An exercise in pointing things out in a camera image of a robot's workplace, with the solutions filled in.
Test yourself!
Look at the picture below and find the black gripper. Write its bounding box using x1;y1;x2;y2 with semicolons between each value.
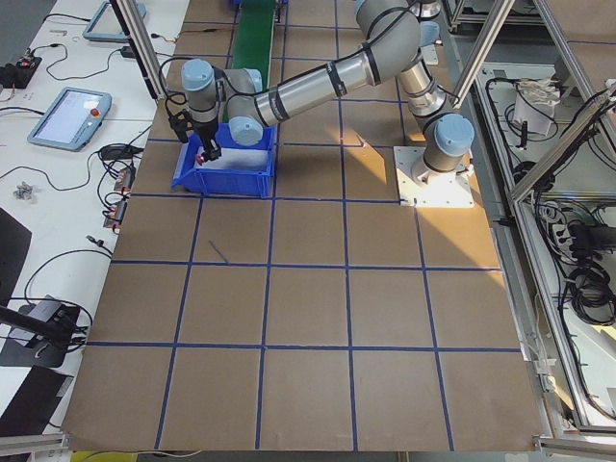
192;119;221;162

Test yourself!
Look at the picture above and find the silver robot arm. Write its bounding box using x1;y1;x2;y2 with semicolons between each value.
181;1;475;187

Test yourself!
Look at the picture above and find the white foam pad left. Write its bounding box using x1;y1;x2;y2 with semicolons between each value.
193;147;270;171

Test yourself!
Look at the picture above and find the blue left bin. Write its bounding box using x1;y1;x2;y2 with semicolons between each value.
171;123;277;198

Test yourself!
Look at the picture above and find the green conveyor belt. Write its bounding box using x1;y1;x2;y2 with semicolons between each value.
232;0;276;79

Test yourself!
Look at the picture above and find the black power adapter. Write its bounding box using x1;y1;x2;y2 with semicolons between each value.
120;45;136;59

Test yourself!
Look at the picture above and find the teach pendant near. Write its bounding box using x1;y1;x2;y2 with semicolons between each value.
27;87;113;151

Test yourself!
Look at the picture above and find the teach pendant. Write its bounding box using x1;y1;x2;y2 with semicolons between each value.
82;1;128;44
27;87;113;151

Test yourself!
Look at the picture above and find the teach pendant far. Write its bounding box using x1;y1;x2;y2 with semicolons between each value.
82;1;128;44

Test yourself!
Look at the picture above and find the aluminium frame post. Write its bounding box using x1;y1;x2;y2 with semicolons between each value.
110;0;166;101

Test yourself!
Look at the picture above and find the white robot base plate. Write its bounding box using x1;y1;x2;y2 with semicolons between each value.
394;146;475;209

